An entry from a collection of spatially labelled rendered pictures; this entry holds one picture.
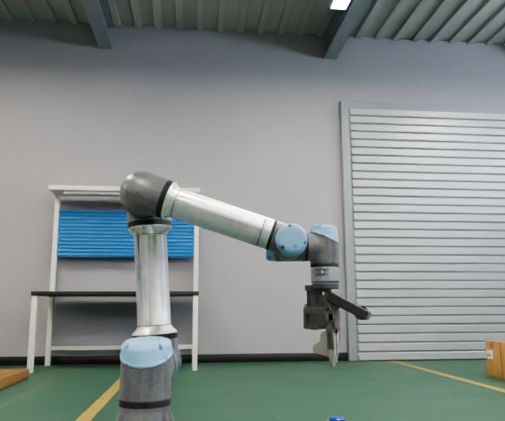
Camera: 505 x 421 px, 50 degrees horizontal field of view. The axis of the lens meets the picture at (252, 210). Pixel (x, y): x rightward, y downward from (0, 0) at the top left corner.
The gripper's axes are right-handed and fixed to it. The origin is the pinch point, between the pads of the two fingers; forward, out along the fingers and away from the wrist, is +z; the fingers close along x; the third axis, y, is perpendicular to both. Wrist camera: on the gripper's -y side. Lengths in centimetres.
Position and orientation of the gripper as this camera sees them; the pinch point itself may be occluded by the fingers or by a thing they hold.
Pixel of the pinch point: (334, 362)
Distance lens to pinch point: 143.5
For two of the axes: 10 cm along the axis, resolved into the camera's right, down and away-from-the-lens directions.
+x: -3.8, -1.6, -9.1
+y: -9.3, 0.7, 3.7
